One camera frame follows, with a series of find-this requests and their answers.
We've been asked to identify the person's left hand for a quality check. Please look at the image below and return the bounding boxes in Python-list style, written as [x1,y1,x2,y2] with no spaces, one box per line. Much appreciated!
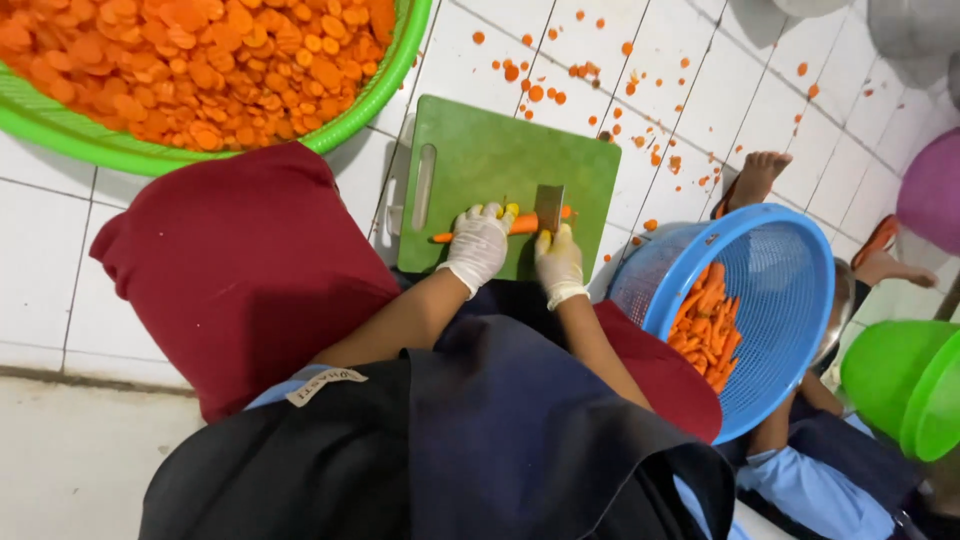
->
[437,201,520,300]

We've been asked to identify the person's right hand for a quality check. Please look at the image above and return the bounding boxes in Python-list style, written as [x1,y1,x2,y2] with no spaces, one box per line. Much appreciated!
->
[534,223,591,312]

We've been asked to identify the peeled orange carrot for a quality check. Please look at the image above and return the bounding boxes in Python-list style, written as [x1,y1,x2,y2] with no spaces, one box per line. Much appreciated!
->
[431,205,574,246]

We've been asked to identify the steel cleaver knife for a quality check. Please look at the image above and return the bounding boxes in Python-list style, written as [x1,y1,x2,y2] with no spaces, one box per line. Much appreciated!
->
[533,184,567,256]

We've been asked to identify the green plastic cutting board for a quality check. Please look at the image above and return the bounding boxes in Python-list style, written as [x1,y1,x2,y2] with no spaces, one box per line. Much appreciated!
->
[395,93,623,285]

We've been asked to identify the white plastic cutting board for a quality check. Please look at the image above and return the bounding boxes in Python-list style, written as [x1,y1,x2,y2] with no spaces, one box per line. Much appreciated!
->
[372,112,420,267]

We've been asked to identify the scattered carrot slices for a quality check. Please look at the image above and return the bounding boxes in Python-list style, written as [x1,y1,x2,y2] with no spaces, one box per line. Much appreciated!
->
[471,9,822,247]

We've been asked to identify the large green plastic basin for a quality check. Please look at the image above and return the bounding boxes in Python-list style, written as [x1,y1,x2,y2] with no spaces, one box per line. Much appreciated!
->
[0,0,434,178]

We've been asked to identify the orange sandal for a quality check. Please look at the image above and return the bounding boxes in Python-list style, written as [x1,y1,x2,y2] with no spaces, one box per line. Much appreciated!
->
[711,180,740,222]
[850,214,900,271]

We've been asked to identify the heap of whole peeled carrots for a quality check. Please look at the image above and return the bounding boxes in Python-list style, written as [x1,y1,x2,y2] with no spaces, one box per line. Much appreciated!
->
[666,261,744,396]

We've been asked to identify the person's dark apron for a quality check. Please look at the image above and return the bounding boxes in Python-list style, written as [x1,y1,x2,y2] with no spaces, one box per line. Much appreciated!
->
[138,281,738,540]

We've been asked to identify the blue plastic colander basket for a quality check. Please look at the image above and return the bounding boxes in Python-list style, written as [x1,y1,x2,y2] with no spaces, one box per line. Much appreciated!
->
[606,203,837,446]

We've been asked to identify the person's maroon trousers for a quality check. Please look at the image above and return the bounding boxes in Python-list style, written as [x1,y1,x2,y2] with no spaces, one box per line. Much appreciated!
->
[88,141,724,445]

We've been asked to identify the steel bowl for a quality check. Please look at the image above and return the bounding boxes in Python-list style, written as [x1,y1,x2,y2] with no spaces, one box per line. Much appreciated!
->
[811,258,858,370]

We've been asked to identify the pile of sliced carrot rounds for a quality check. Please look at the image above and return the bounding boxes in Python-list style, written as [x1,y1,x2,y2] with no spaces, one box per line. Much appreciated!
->
[0,0,397,153]

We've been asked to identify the small green plastic basin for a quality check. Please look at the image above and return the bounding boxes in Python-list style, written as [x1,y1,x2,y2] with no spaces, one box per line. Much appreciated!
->
[839,319,960,464]

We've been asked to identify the purple plastic basin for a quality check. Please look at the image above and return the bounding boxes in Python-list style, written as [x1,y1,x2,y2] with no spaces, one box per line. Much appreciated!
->
[895,147,960,257]

